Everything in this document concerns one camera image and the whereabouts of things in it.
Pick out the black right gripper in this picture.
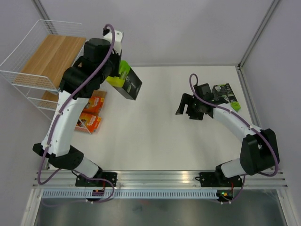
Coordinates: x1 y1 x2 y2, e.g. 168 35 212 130
175 93 204 121

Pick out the black green razor box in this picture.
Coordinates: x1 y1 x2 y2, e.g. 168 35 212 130
212 83 241 112
106 60 143 100

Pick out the orange Gillette Fusion5 razor box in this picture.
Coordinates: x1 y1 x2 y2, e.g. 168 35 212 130
83 97 105 113

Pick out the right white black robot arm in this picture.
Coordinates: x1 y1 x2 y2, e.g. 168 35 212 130
176 83 280 186

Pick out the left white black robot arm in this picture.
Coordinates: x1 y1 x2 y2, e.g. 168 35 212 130
32 38 122 186

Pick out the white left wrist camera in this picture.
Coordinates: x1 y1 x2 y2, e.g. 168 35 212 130
103 28 123 54

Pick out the white wire wooden shelf rack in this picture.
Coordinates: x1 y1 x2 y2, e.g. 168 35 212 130
0 19 87 121

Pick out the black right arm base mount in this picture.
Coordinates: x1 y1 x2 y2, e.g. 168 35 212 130
195 171 242 188

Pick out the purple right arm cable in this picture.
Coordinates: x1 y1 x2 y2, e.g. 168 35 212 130
189 73 281 205

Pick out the aluminium table rail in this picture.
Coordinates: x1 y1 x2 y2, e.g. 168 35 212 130
32 170 288 190

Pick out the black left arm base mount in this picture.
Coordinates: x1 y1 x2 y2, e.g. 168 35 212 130
75 172 118 187

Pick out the aluminium corner frame post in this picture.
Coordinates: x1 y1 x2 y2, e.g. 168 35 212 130
237 0 282 71

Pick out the white slotted cable duct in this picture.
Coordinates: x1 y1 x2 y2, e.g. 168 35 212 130
43 189 217 199

